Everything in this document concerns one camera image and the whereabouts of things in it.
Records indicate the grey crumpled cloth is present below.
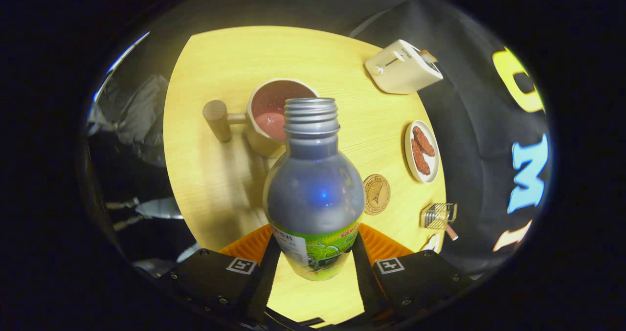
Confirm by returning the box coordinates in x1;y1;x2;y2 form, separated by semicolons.
90;74;170;166

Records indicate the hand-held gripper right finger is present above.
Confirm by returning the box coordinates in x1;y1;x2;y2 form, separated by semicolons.
352;223;476;328

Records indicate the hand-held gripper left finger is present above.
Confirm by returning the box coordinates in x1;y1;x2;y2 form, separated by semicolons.
159;225;283;325

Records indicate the round wooden table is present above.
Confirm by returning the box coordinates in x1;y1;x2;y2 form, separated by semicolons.
163;25;447;328

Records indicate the small white plate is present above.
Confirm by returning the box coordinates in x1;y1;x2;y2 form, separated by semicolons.
404;120;440;183

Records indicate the grey juice bottle green label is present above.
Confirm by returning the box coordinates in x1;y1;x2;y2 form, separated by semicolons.
263;97;365;281

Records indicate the beige cup wooden handle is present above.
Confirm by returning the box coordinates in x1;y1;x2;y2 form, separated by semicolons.
202;78;319;158

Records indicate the white divided dish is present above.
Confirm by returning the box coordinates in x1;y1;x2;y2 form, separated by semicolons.
423;233;444;253

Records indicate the brown meat piece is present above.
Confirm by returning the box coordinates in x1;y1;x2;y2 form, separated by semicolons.
412;139;431;176
412;126;436;157

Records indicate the round cork coaster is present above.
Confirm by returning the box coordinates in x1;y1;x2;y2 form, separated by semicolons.
363;174;391;216

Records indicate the wire mesh holder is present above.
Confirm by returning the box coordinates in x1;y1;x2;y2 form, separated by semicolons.
421;203;458;230

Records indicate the white toaster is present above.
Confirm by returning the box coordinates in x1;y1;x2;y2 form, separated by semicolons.
364;39;444;95

